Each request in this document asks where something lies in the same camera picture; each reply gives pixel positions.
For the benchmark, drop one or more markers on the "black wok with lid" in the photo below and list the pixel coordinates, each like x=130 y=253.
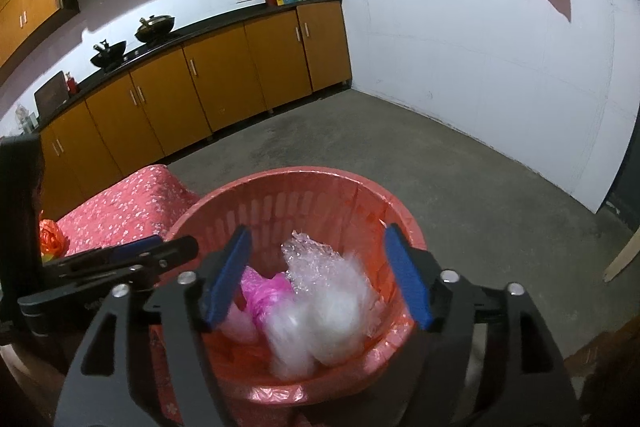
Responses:
x=155 y=29

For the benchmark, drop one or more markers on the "red bottle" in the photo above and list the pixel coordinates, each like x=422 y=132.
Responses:
x=72 y=86

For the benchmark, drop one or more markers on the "white plastic bag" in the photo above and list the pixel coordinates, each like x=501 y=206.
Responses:
x=325 y=322

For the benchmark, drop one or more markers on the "wooden base cabinets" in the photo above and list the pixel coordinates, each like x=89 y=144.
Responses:
x=225 y=77

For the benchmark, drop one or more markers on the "red plastic basket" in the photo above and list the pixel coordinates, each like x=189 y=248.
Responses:
x=300 y=197

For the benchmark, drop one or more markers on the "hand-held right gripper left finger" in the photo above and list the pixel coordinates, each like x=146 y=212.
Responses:
x=227 y=277

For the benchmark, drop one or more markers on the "dark cutting board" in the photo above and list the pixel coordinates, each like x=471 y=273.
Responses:
x=50 y=94

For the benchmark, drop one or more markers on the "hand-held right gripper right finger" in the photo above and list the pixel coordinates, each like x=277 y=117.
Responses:
x=407 y=279

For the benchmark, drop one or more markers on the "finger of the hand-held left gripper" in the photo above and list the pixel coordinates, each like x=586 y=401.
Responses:
x=140 y=246
x=170 y=252

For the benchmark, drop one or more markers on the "pink plastic bag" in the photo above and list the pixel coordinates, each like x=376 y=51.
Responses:
x=265 y=297

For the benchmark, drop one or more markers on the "black countertop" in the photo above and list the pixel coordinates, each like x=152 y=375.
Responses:
x=210 y=29

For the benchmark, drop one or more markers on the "wooden plank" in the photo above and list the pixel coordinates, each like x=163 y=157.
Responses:
x=620 y=259

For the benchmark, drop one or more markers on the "knotted red plastic bag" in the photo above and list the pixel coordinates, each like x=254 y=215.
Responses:
x=52 y=237

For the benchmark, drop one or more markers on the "red floral tablecloth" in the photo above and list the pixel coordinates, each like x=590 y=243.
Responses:
x=125 y=207

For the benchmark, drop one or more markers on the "clear jar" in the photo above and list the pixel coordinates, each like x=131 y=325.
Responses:
x=22 y=117

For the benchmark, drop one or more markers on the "clear bubble wrap sheet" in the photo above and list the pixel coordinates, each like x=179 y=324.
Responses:
x=310 y=257

